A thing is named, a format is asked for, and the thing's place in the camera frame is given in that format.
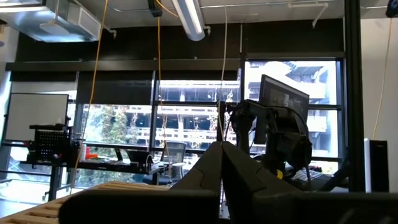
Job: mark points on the whiteboard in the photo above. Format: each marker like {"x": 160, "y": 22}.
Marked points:
{"x": 35, "y": 116}

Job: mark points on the keyboard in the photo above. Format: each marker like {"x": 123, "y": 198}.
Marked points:
{"x": 306, "y": 175}

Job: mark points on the black workbench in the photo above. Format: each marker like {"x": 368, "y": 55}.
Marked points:
{"x": 109, "y": 165}

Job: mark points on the silver ventilation duct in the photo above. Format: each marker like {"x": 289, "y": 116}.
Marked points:
{"x": 71, "y": 21}

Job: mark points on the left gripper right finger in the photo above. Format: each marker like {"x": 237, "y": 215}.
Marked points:
{"x": 239, "y": 168}

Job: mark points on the yellow tag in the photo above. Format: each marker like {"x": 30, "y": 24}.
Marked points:
{"x": 280, "y": 174}

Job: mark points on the office chair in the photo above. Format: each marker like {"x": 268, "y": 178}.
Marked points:
{"x": 175, "y": 152}

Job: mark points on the white and black computer tower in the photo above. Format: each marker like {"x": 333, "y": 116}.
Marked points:
{"x": 377, "y": 165}

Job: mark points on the black frame post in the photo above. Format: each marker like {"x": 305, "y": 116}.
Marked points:
{"x": 354, "y": 93}

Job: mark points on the white paper roll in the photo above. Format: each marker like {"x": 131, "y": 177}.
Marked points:
{"x": 83, "y": 152}

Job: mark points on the wooden slatted shelf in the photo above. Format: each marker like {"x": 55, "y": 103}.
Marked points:
{"x": 37, "y": 211}

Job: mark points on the white tube ceiling light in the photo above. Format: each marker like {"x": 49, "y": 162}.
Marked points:
{"x": 189, "y": 18}

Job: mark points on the white ceiling pipe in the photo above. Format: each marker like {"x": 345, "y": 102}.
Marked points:
{"x": 308, "y": 4}

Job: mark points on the black pegboard cart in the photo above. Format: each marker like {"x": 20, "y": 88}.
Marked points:
{"x": 49, "y": 143}

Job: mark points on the black computer monitor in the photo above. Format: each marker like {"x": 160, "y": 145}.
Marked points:
{"x": 280, "y": 93}

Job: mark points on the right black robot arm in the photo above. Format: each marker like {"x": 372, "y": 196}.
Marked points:
{"x": 252, "y": 109}

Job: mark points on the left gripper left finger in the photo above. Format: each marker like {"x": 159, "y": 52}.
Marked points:
{"x": 208, "y": 168}

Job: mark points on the red tray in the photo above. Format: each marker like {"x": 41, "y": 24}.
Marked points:
{"x": 90, "y": 154}

